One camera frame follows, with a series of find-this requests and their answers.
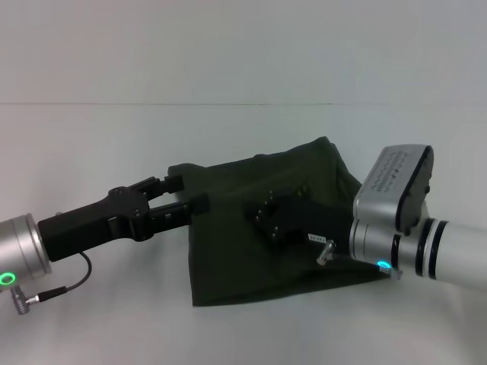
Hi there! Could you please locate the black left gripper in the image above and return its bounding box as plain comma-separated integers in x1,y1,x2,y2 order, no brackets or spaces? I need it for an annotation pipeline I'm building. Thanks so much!
37,173,212,264

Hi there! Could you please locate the dark green t-shirt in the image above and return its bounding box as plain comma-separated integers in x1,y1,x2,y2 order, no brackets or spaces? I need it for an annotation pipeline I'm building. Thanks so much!
167,135,390,308

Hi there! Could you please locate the large silver cable connector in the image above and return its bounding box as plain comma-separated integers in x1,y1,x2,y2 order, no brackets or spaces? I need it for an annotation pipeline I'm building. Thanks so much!
10,287,41,316
379,265,405,281

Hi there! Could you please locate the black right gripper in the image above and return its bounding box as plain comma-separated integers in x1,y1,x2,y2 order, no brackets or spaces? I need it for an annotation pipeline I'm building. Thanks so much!
242,185,358,256

